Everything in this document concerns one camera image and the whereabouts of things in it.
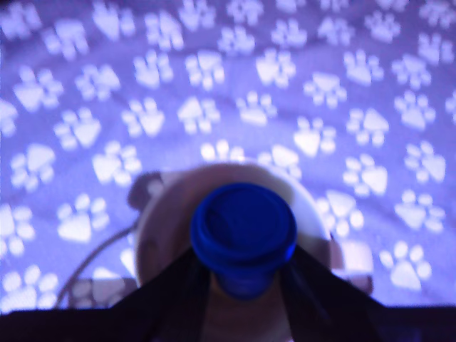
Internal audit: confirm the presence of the blue coffee capsule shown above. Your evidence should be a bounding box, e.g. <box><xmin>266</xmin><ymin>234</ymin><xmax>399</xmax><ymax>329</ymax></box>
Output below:
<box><xmin>190</xmin><ymin>182</ymin><xmax>298</xmax><ymax>301</ymax></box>

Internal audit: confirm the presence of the blue and white cartoon mug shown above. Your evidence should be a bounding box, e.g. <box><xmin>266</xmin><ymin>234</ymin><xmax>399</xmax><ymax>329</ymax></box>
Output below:
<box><xmin>134</xmin><ymin>162</ymin><xmax>375</xmax><ymax>342</ymax></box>

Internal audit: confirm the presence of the grey paw print blanket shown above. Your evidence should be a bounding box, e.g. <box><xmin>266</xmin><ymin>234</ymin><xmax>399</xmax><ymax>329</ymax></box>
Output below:
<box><xmin>0</xmin><ymin>0</ymin><xmax>456</xmax><ymax>316</ymax></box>

